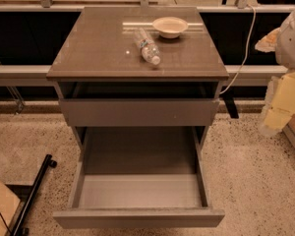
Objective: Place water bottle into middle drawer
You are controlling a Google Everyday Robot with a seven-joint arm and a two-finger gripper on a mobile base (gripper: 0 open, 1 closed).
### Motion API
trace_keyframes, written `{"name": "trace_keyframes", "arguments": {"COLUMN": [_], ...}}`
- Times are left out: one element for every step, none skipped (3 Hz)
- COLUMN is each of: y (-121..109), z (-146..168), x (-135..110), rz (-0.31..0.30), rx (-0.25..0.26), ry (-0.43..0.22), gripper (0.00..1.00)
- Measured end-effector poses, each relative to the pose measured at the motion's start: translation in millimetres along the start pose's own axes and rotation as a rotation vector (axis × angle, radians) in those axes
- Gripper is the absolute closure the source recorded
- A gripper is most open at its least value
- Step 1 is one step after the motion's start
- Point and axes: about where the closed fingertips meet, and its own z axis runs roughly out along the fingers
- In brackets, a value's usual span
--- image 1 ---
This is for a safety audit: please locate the cardboard box left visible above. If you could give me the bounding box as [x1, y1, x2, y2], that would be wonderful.
[0, 181, 21, 236]

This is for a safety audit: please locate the white paper bowl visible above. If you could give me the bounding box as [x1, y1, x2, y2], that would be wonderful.
[152, 17, 188, 39]

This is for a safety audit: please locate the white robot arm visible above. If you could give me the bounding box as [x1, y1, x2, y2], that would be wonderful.
[255, 9, 295, 137]

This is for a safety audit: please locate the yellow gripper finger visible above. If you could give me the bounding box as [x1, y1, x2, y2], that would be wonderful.
[255, 28, 280, 53]
[259, 72, 295, 137]

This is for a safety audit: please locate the closed grey top drawer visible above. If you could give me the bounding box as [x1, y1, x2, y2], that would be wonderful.
[59, 99, 219, 127]

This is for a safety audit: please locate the open grey middle drawer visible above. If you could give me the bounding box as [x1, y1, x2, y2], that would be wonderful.
[53, 127, 224, 229]

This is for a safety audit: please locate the clear plastic water bottle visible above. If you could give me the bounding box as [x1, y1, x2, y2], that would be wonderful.
[134, 28, 161, 66]

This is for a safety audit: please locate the black post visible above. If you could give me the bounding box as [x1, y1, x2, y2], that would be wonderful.
[221, 88, 239, 119]

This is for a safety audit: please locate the black metal bar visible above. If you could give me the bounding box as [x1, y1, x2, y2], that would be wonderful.
[8, 154, 57, 236]

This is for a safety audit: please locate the grey drawer cabinet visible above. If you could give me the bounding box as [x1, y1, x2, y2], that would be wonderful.
[45, 6, 230, 230]

